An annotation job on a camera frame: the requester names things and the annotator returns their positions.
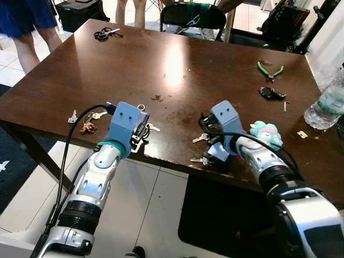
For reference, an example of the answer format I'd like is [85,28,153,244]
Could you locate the black car key fob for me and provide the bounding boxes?
[258,86,287,101]

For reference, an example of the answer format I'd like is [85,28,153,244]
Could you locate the black floor mat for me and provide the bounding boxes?
[177,175,285,258]

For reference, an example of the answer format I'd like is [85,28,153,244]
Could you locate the clear plastic water bottle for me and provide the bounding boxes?
[304,64,344,131]

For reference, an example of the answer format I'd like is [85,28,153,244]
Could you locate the bare legged person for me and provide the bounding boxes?
[116,0,147,29]

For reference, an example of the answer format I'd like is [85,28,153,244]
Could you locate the black chair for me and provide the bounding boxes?
[160,2,227,41]

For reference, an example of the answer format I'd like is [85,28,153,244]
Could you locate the black robot foot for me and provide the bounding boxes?
[125,246,147,258]

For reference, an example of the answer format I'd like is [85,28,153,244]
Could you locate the black hard case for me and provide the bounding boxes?
[55,0,111,33]

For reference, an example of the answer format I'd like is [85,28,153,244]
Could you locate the black bag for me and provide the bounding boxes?
[261,0,328,52]

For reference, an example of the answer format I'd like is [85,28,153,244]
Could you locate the dark rug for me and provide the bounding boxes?
[0,83,60,216]

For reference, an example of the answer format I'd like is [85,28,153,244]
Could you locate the person in blue skirt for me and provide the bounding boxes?
[0,0,63,74]

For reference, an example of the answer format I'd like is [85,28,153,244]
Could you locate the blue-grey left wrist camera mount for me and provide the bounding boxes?
[109,101,144,147]

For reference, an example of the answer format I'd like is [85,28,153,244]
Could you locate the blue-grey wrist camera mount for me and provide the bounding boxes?
[109,101,144,147]
[209,101,243,163]

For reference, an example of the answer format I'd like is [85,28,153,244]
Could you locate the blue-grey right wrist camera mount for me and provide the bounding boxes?
[209,101,243,163]

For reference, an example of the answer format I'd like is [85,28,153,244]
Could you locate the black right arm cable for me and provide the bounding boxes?
[200,113,303,175]

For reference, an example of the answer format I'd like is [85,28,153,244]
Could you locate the teal plush toy keychain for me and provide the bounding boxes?
[249,121,284,151]

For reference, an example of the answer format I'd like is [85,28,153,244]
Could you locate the brown charm keychain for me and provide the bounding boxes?
[80,123,97,135]

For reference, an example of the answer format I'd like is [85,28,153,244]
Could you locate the green handled pliers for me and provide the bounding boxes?
[256,61,284,84]

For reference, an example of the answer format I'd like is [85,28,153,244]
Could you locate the black handled scissors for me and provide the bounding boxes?
[94,27,123,42]

